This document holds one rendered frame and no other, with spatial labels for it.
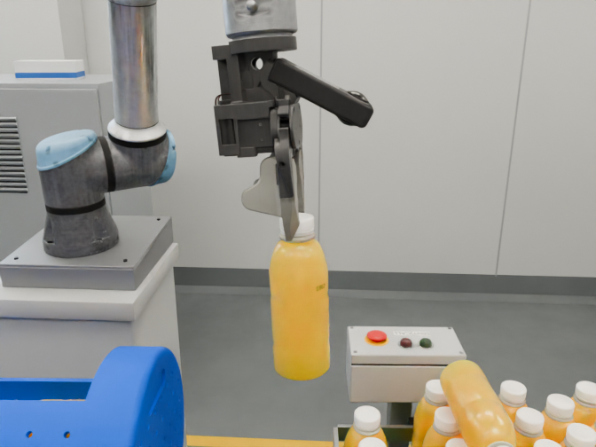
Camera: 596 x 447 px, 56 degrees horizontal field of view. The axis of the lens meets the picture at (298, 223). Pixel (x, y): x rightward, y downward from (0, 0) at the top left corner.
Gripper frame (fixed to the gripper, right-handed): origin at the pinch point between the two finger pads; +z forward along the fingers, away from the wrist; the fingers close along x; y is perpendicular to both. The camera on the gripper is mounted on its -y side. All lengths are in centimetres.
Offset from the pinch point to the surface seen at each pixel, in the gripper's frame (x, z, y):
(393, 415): -32, 47, -10
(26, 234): -145, 38, 138
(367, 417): -12.5, 33.5, -6.0
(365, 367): -27.9, 34.1, -5.4
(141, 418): 6.3, 21.0, 19.4
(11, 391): -11, 28, 49
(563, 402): -20, 36, -36
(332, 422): -154, 133, 17
